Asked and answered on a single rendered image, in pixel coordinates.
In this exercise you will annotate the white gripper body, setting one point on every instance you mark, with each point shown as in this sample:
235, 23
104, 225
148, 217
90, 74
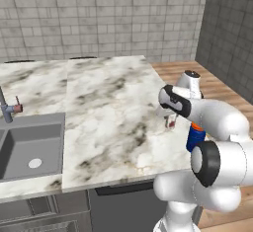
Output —
162, 111

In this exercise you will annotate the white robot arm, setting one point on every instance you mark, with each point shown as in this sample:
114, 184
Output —
217, 127

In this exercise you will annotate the small white red boxed drink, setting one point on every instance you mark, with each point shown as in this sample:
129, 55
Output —
171, 122

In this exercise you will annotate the blue water bottle orange cap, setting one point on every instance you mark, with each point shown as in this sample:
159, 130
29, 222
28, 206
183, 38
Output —
193, 139

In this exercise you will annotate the grey cabinet door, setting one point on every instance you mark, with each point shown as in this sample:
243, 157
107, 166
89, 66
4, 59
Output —
39, 226

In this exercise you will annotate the black stool seat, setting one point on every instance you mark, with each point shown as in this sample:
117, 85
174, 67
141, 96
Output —
83, 58

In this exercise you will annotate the dark grey dishwasher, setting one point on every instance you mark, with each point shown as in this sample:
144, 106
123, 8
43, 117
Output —
125, 213

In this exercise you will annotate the grey sink basin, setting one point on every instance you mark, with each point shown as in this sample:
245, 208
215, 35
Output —
31, 147

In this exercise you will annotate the grey drawer front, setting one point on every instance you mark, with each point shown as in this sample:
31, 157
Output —
42, 206

